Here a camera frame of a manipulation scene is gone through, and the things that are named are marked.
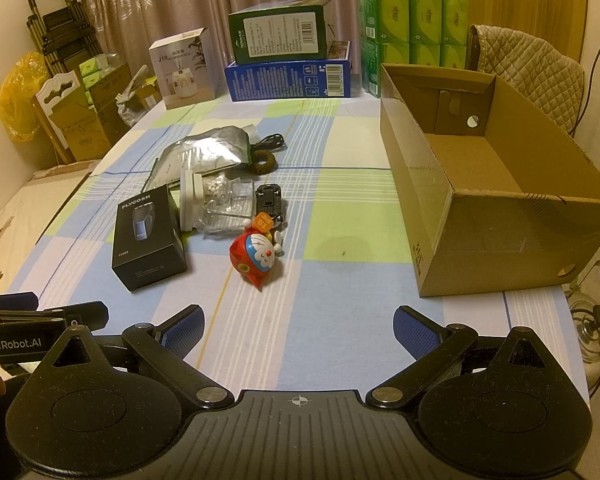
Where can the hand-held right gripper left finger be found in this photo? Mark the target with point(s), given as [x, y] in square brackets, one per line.
[185, 328]

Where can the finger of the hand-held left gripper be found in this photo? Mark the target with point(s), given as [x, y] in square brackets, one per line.
[87, 315]
[10, 301]

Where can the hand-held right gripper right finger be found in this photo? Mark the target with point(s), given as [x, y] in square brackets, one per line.
[415, 331]

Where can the black product box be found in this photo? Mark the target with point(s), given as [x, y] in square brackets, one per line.
[150, 255]

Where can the red cartoon cat toy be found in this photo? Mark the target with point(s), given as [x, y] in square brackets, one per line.
[250, 260]

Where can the clear plastic case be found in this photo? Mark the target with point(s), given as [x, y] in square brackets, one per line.
[230, 212]

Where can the small orange tag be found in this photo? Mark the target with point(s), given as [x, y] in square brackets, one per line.
[264, 221]

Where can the small black toy car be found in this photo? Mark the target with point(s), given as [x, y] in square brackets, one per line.
[269, 200]

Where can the silver foil bag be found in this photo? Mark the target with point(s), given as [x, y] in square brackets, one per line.
[200, 152]

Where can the flat cardboard sheet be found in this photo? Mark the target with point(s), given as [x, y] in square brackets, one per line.
[60, 170]

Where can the checkered tablecloth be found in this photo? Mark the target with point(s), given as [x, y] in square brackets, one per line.
[330, 185]

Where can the brown cardboard carton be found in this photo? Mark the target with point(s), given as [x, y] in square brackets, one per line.
[112, 100]
[80, 135]

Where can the yellow plastic bag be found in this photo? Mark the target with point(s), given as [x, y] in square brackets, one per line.
[17, 95]

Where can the grey plastic bag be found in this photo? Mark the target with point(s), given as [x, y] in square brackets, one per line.
[129, 102]

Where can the small brown cardboard box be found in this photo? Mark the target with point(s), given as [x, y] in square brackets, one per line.
[147, 95]

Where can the small green tissue packs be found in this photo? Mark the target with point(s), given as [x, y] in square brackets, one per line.
[92, 66]

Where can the white humidifier box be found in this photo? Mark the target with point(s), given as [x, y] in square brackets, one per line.
[180, 75]

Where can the blue product box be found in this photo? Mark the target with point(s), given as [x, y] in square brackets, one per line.
[285, 80]

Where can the dark folding stepladder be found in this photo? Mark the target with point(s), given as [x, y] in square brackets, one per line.
[55, 25]

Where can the beige quilted chair cover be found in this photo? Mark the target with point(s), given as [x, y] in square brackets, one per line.
[530, 75]

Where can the picture printed flat box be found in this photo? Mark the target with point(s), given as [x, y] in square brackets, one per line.
[340, 51]

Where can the green product box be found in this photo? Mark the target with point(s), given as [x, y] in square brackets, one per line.
[280, 35]

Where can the stack of green tissue packs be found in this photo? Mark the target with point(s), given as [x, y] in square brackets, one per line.
[395, 20]

